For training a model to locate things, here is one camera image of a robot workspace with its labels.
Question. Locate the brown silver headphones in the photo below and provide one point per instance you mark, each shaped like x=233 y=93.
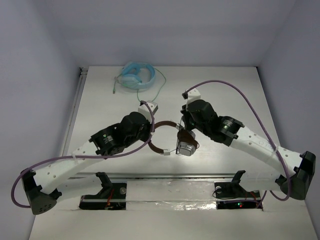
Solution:
x=186 y=139

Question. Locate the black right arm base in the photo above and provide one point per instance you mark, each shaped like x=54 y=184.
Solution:
x=231 y=196

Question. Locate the aluminium table frame rail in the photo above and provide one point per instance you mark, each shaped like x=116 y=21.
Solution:
x=83 y=72

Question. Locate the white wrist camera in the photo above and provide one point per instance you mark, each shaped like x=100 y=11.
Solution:
x=145 y=109
x=191 y=96

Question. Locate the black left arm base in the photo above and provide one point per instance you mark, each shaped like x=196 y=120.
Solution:
x=112 y=195

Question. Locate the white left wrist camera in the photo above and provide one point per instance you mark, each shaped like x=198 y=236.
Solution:
x=145 y=109

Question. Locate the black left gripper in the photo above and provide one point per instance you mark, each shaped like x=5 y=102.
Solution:
x=148 y=130

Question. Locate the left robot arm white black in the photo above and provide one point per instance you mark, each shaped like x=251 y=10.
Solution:
x=49 y=185

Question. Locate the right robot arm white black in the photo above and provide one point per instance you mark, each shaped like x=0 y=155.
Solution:
x=293 y=170

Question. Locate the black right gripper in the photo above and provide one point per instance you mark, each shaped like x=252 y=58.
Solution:
x=188 y=125

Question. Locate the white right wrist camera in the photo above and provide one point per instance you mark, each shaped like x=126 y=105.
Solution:
x=191 y=96

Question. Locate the blue headphones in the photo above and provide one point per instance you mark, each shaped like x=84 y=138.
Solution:
x=129 y=76

